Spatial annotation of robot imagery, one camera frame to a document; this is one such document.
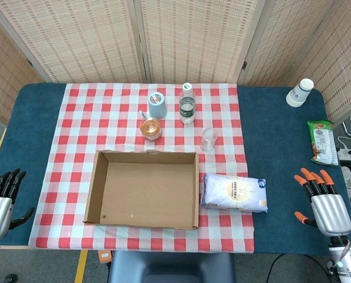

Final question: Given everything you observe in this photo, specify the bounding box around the clear plastic water bottle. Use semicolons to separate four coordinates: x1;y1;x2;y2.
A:
179;83;196;125

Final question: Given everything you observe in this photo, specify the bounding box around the white blue tissue pack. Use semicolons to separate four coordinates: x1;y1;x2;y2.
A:
200;173;269;213

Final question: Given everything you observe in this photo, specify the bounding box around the dark blue table cover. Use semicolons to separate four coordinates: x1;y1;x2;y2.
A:
0;83;351;256

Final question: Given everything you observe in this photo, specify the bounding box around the orange lidded jar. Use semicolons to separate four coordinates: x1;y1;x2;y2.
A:
139;117;162;142

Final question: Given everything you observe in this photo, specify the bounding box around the black floor cable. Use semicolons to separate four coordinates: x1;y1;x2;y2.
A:
263;252;340;283

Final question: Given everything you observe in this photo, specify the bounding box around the open brown cardboard box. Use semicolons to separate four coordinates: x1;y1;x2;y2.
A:
83;149;200;231

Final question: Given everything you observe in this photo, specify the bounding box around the red white checkered tablecloth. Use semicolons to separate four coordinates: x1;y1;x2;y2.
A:
28;83;255;254

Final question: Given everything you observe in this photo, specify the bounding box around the woven bamboo folding screen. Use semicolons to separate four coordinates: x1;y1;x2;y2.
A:
0;0;351;124

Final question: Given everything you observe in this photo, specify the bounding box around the orange-tipped right robot hand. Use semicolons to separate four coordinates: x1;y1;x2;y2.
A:
294;167;351;236

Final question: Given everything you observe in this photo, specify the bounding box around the clear plastic cup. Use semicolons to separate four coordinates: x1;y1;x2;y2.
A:
201;127;218;153

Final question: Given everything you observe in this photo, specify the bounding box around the light blue upturned cup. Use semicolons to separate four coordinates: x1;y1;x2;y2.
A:
147;91;167;120

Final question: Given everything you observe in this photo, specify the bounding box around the orange tag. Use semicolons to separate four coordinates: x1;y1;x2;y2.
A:
97;250;113;264

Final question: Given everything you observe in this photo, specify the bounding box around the green snack bag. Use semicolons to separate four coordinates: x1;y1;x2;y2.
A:
307;120;340;166

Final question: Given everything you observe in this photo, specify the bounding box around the white power cable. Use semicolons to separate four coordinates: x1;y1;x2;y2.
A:
336;111;351;150

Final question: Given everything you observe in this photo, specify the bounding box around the stack of white paper cups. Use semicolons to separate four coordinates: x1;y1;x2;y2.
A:
286;78;315;108

